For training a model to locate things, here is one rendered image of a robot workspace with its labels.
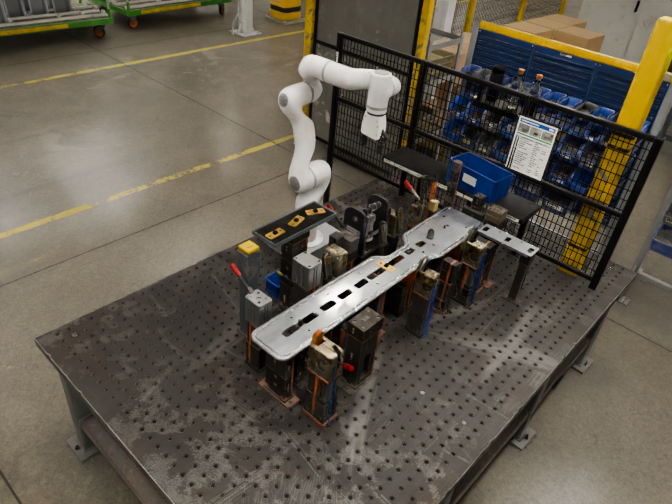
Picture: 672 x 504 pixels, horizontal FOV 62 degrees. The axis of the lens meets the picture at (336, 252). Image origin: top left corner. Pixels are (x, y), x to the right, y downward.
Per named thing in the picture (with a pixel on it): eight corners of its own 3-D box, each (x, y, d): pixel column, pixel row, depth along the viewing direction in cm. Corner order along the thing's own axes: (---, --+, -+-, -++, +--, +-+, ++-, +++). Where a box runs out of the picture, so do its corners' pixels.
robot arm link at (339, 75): (345, 77, 247) (401, 98, 232) (320, 84, 236) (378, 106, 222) (347, 56, 242) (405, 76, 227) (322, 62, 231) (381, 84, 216)
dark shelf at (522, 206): (521, 225, 283) (522, 220, 281) (380, 160, 328) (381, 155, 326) (540, 210, 297) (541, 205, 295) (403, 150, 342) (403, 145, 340)
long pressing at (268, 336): (287, 368, 195) (287, 365, 194) (244, 335, 206) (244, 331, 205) (486, 225, 283) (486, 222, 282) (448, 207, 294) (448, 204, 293)
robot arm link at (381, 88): (376, 98, 233) (362, 103, 226) (380, 66, 225) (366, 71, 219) (392, 105, 228) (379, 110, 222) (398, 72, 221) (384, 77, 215)
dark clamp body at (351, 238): (343, 312, 264) (352, 246, 242) (323, 298, 271) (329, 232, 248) (358, 302, 271) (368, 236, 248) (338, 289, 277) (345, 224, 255)
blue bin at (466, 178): (489, 204, 291) (495, 182, 284) (444, 179, 309) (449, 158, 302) (508, 195, 301) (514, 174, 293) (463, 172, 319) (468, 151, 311)
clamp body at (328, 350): (324, 433, 209) (333, 365, 188) (296, 410, 216) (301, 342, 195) (343, 417, 216) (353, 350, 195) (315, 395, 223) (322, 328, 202)
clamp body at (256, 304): (258, 377, 228) (258, 310, 207) (239, 362, 233) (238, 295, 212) (275, 365, 234) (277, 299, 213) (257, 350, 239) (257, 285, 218)
